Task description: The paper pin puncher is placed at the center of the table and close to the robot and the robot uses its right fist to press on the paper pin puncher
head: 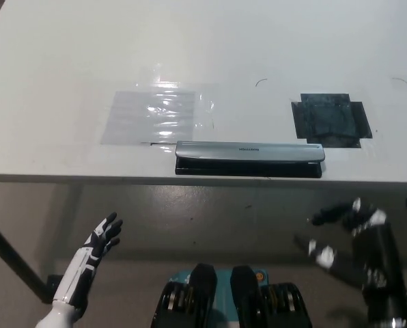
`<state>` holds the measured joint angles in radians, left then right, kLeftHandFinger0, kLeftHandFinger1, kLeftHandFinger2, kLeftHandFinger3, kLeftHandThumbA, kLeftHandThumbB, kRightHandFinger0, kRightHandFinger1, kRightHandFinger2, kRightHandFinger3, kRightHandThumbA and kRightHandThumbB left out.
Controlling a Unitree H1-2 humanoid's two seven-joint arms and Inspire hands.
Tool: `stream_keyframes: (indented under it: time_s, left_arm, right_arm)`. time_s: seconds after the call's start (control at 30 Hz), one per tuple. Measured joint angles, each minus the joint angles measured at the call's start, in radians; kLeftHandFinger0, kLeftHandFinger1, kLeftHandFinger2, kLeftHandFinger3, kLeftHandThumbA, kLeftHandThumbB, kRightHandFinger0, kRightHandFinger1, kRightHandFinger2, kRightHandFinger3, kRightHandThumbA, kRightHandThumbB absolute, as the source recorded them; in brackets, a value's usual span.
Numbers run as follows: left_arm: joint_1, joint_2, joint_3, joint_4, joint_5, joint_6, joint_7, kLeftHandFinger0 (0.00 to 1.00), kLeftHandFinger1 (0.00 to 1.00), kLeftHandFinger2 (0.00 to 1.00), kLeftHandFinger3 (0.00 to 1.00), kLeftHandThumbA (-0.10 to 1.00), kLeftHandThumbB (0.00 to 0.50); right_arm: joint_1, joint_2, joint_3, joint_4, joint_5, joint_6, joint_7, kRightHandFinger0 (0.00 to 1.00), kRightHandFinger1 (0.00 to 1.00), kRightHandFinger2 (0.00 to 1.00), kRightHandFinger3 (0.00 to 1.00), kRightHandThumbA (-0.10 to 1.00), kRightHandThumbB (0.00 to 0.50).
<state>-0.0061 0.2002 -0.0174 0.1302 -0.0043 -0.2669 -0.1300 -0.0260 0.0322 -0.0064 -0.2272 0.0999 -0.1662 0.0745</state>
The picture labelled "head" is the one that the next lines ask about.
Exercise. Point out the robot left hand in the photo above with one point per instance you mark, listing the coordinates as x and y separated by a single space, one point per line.
87 259

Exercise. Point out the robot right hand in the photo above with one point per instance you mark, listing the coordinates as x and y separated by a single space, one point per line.
374 246

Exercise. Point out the black teal robot body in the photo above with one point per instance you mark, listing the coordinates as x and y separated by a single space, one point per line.
231 300

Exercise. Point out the silver black paper hole puncher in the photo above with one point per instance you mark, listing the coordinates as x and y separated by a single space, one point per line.
248 152

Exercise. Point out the black table leg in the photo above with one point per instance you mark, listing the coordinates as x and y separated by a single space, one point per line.
15 256

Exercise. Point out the black tape patch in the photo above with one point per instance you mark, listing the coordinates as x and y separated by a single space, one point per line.
330 119

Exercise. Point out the clear plastic tape sheet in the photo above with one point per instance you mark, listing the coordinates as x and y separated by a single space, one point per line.
149 116

